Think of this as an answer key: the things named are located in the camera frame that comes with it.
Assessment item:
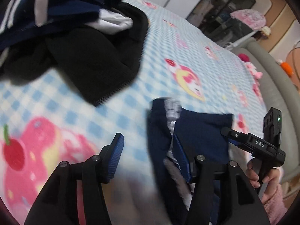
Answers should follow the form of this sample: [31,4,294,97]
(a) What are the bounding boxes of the white garment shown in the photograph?
[97,8,134,35]

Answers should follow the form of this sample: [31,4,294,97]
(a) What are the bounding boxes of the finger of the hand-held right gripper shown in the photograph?
[221,127,250,146]
[228,138,255,155]

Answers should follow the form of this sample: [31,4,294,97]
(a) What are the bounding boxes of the pink frilly cloth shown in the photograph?
[231,9,266,30]

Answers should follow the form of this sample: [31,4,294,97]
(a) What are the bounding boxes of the grey padded bed headboard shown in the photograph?
[231,37,300,185]

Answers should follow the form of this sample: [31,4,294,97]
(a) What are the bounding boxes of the pink plush toy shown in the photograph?
[245,62,263,79]

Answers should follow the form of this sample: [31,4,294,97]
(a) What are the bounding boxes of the black jacket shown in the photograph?
[0,1,149,107]

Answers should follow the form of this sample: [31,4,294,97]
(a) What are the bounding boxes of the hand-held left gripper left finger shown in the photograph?
[23,133,125,225]

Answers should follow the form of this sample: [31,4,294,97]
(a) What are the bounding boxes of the navy white-striped pants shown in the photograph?
[0,0,127,50]

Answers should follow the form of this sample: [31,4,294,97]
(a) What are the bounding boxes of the dark open wardrobe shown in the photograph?
[187,0,256,47]

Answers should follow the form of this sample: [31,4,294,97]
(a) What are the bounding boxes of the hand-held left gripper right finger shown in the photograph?
[172,135,270,225]

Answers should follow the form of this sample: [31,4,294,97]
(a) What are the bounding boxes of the person's right forearm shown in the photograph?
[262,184,289,225]

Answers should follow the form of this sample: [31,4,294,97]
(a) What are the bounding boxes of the checked cartoon printed blanket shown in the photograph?
[0,0,270,225]

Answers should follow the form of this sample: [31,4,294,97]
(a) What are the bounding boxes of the person's right hand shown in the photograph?
[246,157,280,204]

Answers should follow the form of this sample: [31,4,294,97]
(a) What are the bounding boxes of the navy shorts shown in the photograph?
[146,98,233,225]

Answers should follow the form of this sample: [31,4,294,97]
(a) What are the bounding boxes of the orange plush toy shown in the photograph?
[280,60,294,77]

